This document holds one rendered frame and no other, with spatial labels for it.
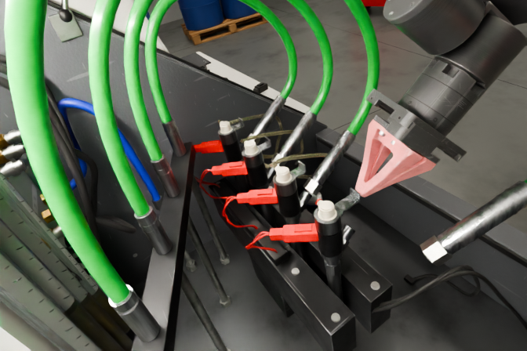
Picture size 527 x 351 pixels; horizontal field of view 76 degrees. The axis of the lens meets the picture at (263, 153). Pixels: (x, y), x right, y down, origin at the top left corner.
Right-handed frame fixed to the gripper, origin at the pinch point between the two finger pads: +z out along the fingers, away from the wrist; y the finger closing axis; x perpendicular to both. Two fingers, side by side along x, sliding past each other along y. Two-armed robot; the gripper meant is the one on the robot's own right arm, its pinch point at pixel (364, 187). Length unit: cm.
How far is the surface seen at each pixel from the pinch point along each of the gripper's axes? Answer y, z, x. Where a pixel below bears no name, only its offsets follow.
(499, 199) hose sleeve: -0.6, -7.4, 10.6
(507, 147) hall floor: -182, -27, -90
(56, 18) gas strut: 33.5, 4.8, -24.7
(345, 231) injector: -1.5, 5.6, 0.8
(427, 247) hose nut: 0.6, -0.8, 9.8
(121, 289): 21.3, 12.6, 6.7
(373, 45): 3.1, -13.2, -9.6
